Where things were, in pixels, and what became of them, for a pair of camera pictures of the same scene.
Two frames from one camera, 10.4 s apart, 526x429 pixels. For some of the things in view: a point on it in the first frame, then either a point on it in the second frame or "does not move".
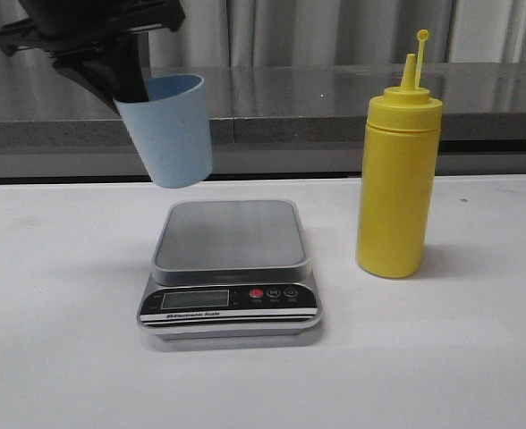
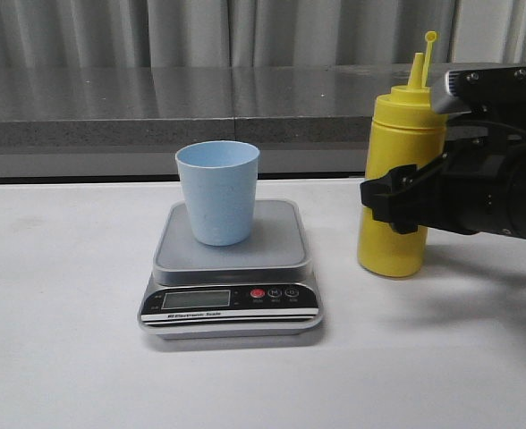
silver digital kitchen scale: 230,269 does not move
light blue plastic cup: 172,130 → 220,180
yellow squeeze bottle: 398,171 does not move
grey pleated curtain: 319,33 does not move
